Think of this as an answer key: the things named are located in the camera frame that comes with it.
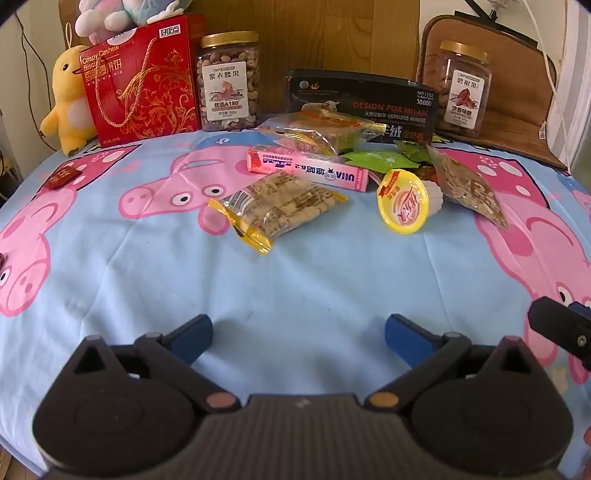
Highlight clear seed packet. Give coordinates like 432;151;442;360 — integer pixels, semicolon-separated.
427;144;509;230

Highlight thin black cable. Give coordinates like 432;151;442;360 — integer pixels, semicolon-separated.
14;9;55;153

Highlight pecan jar with gold lid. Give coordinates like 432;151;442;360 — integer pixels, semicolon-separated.
417;41;493;139

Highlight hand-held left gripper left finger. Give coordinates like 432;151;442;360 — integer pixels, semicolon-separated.
60;314;242;413

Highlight cashew jar with gold lid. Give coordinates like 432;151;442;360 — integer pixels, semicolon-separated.
196;31;262;133

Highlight yellow jelly cup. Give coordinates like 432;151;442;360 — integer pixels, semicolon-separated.
376;168;445;235

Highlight yellow-edged clear biscuit packet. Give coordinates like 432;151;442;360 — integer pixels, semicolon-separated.
208;173;348;256

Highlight black cardboard box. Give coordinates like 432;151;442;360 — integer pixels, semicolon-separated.
284;69;438;149

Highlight cartoon pig bedsheet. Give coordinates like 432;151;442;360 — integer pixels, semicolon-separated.
0;124;591;480

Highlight pastel pink blue plush toy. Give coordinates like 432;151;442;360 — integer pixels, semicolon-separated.
75;0;195;46

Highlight black tape strips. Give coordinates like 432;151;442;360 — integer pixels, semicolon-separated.
463;0;500;25

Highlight small red snack packet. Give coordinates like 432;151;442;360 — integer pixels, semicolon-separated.
45;165;82;189

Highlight wooden board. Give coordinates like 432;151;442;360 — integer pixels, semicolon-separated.
60;0;422;134

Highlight red gift box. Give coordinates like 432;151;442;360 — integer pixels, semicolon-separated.
78;14;207;146

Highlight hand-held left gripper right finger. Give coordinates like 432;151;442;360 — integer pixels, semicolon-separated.
364;314;548;411

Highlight brown seat mat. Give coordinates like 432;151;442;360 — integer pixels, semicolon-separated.
418;14;570;171

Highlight yellow duck plush toy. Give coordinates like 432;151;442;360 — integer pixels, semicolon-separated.
39;46;100;158

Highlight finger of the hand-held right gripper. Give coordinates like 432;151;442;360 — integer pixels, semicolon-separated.
527;298;591;370

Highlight green snack packet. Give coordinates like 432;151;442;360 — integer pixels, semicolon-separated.
344;150;417;175
397;140;433;164

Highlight white power cable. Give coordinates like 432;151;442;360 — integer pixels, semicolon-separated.
522;0;572;160

